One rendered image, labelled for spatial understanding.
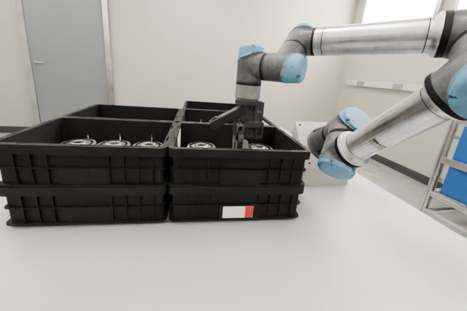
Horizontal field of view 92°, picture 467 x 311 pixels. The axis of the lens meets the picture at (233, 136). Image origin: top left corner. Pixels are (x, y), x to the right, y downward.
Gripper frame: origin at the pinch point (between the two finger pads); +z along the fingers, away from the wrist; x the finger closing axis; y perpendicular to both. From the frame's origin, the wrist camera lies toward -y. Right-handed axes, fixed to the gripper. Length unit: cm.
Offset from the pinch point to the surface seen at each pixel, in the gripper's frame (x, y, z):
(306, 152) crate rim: -11.7, 17.9, -7.7
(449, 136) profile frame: 71, 184, 7
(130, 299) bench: -32.0, -24.5, 15.1
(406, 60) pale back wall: 208, 265, -60
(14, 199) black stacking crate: -9, -57, 7
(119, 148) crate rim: -11.0, -31.3, -7.7
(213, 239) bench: -17.3, -7.5, 15.1
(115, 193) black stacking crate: -10.9, -32.9, 4.7
